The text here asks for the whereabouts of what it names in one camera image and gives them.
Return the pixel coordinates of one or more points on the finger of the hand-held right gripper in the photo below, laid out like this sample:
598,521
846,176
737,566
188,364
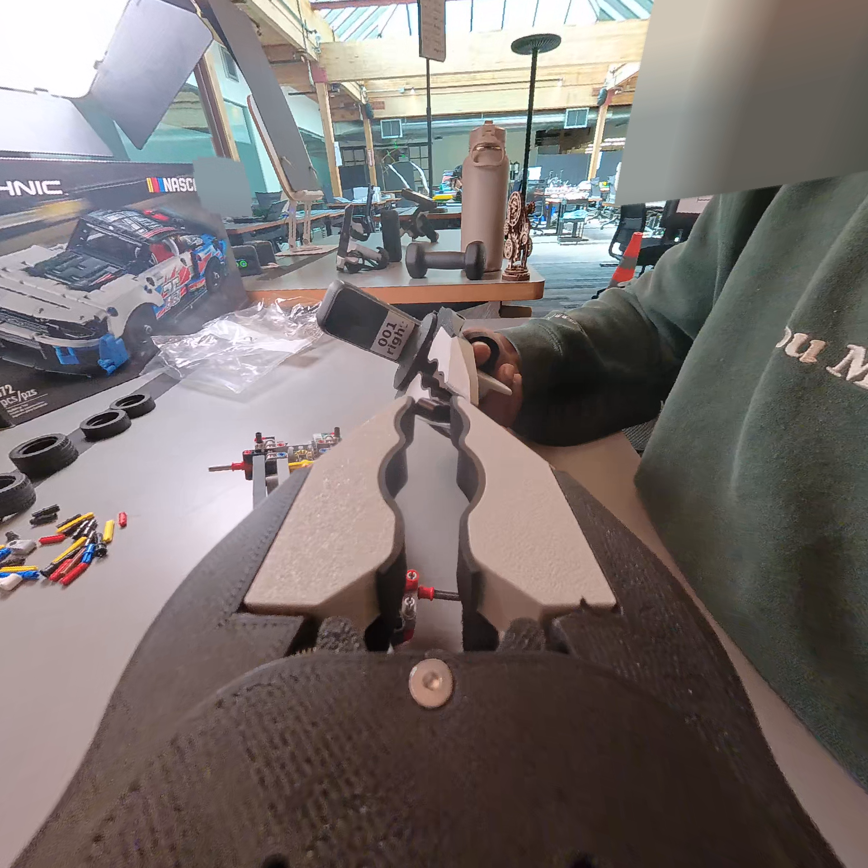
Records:
419,390
464,373

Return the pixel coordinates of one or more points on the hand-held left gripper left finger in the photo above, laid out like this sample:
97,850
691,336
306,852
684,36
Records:
325,529

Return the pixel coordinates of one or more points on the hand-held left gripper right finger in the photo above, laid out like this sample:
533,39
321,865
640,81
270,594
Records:
536,529

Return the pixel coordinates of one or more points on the lego car chassis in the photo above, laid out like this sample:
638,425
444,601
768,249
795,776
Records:
261,468

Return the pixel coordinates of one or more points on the person's right forearm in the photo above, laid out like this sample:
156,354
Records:
597,359

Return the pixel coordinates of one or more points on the pile of loose lego pieces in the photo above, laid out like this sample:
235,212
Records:
68,549

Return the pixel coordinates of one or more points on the lego set box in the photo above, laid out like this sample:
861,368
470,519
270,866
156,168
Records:
102,271

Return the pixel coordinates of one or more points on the person's right hand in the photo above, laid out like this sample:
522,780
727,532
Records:
505,407

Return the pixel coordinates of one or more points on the wooden edged desk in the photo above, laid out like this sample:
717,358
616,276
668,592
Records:
380,288

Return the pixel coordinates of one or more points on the white black headset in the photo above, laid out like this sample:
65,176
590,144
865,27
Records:
356,251

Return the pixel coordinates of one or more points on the black cylinder speaker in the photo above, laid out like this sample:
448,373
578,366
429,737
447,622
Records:
390,234

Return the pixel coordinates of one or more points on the black dumbbell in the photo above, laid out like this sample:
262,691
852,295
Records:
444,261

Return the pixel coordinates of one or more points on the black charger with green light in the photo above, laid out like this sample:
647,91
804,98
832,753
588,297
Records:
247,261

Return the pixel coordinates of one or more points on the clear empty plastic bag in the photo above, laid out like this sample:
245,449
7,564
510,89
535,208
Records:
230,346

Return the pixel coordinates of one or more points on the wooden gear sculpture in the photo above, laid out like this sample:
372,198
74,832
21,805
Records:
519,237

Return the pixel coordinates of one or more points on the wooden display easel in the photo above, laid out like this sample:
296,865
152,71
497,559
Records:
291,169

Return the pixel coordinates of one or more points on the white cylindrical container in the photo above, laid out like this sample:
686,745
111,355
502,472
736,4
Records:
485,203

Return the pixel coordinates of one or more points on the orange traffic cone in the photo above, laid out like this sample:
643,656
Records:
627,264

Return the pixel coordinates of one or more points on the black office chair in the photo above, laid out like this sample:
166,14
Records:
627,230

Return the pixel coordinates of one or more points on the person's green sweatshirt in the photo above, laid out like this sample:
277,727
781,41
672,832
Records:
759,475

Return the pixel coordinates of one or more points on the black floor lamp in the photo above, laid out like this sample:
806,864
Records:
536,44

